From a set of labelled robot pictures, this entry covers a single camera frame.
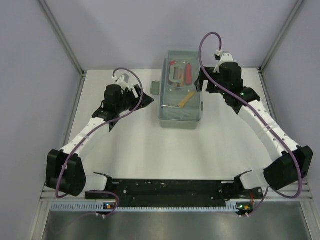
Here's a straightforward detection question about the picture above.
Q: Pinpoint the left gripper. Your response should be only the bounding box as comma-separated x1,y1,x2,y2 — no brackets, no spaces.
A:
116,85,154,114

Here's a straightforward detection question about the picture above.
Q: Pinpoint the orange utility knife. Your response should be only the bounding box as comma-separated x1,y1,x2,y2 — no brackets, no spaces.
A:
174,67,185,88

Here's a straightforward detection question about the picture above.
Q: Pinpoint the yellow utility knife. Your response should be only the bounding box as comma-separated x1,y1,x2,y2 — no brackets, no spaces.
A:
177,91,196,108

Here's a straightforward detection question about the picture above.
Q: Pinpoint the green plastic toolbox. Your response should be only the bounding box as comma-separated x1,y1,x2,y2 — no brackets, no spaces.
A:
150,50,203,130

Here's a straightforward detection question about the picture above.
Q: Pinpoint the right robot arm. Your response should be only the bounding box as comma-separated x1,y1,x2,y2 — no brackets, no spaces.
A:
195,62,313,199

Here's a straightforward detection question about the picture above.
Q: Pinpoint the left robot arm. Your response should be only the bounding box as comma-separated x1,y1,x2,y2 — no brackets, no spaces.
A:
45,84,154,199

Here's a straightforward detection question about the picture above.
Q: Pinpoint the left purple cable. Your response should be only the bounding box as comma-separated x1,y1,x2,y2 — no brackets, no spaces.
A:
54,67,144,218

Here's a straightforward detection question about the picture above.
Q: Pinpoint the purple cable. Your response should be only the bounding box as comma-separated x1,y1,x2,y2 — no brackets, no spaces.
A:
54,67,144,218
197,32,303,218

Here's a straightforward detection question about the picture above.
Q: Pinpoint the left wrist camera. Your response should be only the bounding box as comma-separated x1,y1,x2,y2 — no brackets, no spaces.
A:
112,73,130,91

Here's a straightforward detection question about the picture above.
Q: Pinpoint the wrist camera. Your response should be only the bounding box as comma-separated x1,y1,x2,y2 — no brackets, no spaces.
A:
214,50,234,65
112,73,130,91

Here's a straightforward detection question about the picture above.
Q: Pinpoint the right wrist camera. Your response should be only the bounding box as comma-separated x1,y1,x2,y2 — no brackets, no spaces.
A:
214,50,234,65

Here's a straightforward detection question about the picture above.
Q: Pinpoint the right aluminium frame post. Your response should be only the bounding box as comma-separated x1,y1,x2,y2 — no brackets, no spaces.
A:
258,0,307,74

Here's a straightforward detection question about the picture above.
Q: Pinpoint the aluminium frame post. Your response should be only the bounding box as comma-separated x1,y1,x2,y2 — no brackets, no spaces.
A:
258,0,307,74
36,0,85,76

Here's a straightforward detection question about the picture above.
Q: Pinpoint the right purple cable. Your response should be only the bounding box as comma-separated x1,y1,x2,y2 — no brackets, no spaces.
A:
197,32,303,218

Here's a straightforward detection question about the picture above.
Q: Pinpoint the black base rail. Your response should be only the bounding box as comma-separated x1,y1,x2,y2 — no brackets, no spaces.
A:
84,178,263,208

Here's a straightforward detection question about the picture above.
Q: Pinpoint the grey cable duct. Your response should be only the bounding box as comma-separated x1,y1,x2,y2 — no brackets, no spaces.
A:
50,201,252,213

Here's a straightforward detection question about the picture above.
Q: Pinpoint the left aluminium frame post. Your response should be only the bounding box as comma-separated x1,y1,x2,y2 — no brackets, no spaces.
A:
36,0,85,76

